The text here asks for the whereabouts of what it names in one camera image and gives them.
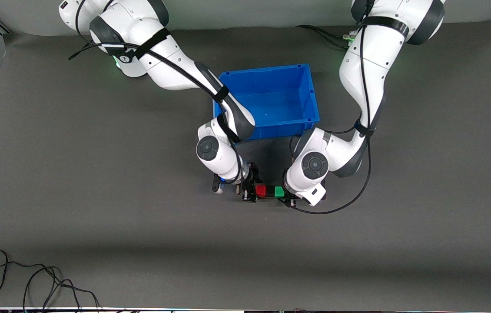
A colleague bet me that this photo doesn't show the dark grey table mat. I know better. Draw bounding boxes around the dark grey table mat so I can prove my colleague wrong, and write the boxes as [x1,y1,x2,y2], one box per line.
[0,17,491,311]

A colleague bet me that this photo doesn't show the blue plastic storage bin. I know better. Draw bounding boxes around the blue plastic storage bin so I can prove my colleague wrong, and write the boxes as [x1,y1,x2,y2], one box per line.
[212,64,320,142]

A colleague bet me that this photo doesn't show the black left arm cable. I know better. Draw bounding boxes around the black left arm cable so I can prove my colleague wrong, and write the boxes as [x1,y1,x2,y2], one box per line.
[289,0,374,215]

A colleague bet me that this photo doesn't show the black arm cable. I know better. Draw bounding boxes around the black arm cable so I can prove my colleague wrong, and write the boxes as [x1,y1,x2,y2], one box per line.
[68,0,247,186]
[289,0,374,215]

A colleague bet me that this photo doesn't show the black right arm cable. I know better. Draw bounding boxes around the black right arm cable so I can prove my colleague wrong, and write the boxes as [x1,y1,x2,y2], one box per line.
[68,0,247,186]

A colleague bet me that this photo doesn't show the black left base cables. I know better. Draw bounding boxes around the black left base cables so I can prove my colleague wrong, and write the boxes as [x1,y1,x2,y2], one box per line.
[295,24,355,49]

